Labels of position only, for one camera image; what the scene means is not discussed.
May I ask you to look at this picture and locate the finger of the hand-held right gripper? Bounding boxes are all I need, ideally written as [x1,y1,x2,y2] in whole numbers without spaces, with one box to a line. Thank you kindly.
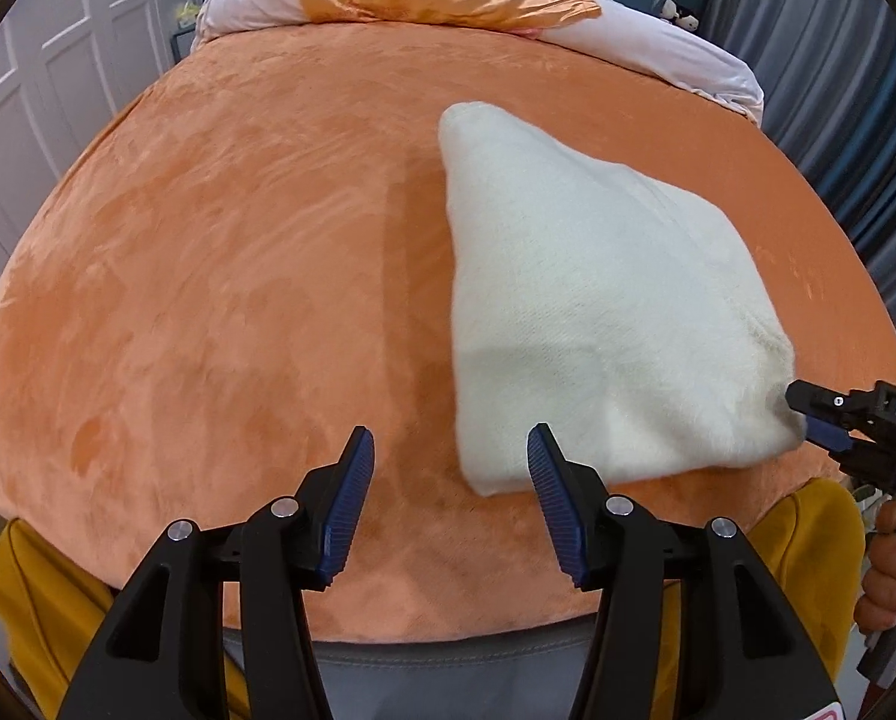
[804,414,860,455]
[785,381,852,415]

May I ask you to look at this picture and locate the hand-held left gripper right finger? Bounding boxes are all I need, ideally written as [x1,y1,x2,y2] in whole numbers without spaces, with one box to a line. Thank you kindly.
[527,422,843,720]

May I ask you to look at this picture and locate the grey bed base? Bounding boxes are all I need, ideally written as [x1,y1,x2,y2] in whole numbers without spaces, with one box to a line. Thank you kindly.
[223,611,608,720]

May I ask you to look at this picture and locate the small black white toy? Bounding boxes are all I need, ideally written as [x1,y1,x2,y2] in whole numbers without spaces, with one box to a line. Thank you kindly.
[658,0,702,32]

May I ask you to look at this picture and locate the grey blue curtain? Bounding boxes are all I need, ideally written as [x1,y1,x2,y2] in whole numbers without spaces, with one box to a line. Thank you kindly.
[699,0,896,362]

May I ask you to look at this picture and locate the person's yellow clothing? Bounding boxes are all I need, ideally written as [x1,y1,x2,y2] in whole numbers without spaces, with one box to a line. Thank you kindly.
[0,476,867,720]

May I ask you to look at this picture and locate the orange plush blanket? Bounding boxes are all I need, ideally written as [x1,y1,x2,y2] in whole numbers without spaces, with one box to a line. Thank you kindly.
[0,15,896,646]

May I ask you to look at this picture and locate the white panelled wardrobe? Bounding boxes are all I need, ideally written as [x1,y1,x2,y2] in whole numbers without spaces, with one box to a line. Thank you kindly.
[0,0,211,272]

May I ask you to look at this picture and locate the person's right hand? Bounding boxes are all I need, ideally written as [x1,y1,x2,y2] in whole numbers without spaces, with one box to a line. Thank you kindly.
[853,496,896,635]

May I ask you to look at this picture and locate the cream knit cardigan red buttons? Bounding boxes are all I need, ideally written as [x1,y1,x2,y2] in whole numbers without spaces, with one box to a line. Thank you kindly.
[438,101,807,497]

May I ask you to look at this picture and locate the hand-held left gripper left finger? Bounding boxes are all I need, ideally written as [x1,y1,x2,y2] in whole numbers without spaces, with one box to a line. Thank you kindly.
[56,425,376,720]

